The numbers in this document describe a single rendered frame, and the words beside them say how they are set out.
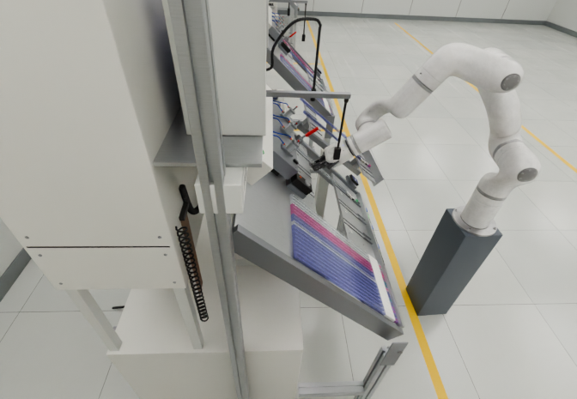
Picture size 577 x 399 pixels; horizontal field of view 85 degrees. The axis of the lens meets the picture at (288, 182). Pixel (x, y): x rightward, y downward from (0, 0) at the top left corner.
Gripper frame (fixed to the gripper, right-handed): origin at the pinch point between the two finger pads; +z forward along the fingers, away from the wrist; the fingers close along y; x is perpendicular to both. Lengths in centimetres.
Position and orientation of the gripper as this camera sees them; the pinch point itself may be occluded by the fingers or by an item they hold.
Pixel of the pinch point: (317, 165)
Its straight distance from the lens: 132.1
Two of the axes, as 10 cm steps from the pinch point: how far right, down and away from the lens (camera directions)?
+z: -8.4, 4.4, 3.2
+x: 5.4, 6.3, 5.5
